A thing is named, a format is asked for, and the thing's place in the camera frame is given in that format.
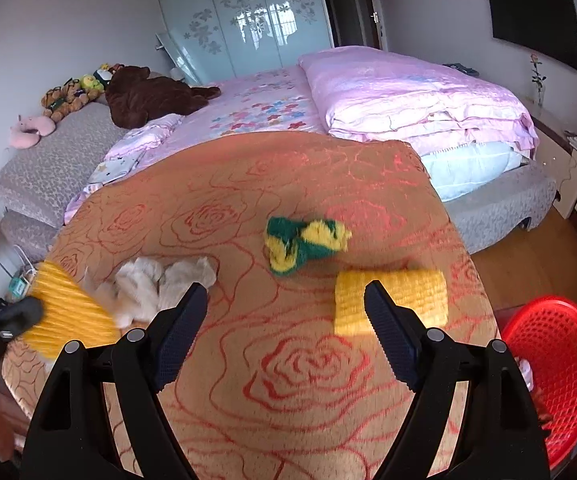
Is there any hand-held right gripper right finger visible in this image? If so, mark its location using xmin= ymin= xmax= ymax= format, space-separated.
xmin=363 ymin=280 xmax=551 ymax=480

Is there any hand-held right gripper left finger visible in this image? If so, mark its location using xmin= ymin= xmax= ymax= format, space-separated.
xmin=21 ymin=281 xmax=210 ymax=480

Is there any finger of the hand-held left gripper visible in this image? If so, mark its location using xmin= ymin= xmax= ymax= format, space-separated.
xmin=0 ymin=296 xmax=45 ymax=356

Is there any yellow knitted cloth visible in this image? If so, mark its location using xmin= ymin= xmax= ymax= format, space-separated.
xmin=334 ymin=268 xmax=450 ymax=337

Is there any yellow ribbed cloth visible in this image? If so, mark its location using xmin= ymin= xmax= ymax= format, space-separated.
xmin=21 ymin=261 xmax=122 ymax=361

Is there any white cloth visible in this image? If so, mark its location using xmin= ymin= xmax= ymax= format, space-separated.
xmin=81 ymin=255 xmax=219 ymax=328

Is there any white paper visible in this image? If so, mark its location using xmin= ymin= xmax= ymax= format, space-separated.
xmin=515 ymin=356 xmax=535 ymax=392

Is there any green and yellow sock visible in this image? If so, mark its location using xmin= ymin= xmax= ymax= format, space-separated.
xmin=265 ymin=215 xmax=353 ymax=277

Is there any red plastic mesh basket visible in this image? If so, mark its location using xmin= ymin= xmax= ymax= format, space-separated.
xmin=501 ymin=295 xmax=577 ymax=470

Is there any small teal white box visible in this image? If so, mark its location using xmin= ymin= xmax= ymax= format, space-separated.
xmin=8 ymin=271 xmax=32 ymax=298

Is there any orange rose-patterned tablecloth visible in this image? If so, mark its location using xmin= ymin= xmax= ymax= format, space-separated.
xmin=1 ymin=131 xmax=506 ymax=480

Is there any grey upholstered bed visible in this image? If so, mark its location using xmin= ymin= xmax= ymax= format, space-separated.
xmin=0 ymin=72 xmax=558 ymax=263

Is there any light blue quilt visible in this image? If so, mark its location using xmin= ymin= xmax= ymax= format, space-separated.
xmin=421 ymin=141 xmax=529 ymax=202

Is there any pink plush toy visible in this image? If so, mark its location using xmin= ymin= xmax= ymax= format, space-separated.
xmin=9 ymin=113 xmax=55 ymax=150

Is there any pink ruffled small quilt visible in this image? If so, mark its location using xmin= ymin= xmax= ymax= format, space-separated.
xmin=63 ymin=114 xmax=185 ymax=221

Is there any small brown plush bear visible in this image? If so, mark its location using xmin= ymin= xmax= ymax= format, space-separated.
xmin=41 ymin=77 xmax=94 ymax=123

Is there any pink floral bed sheet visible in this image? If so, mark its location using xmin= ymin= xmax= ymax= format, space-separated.
xmin=133 ymin=67 xmax=329 ymax=161

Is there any large brown teddy bear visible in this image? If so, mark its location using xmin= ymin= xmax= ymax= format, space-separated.
xmin=104 ymin=65 xmax=222 ymax=128

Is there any folded pink duvet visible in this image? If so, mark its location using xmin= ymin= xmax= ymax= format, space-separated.
xmin=298 ymin=46 xmax=539 ymax=153

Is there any cream tv cabinet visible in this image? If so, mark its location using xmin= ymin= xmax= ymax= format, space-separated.
xmin=523 ymin=105 xmax=577 ymax=221

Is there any blue cloth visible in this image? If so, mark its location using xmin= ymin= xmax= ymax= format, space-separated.
xmin=442 ymin=62 xmax=479 ymax=77

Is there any pink rose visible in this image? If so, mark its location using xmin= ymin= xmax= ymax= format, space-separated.
xmin=529 ymin=52 xmax=546 ymax=91

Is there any frosted glass sliding wardrobe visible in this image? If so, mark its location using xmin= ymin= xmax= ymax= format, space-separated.
xmin=156 ymin=0 xmax=334 ymax=86

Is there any dark wooden door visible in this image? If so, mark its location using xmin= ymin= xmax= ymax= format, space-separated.
xmin=315 ymin=0 xmax=391 ymax=52

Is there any black wall television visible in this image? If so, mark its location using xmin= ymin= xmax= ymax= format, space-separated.
xmin=485 ymin=0 xmax=577 ymax=72

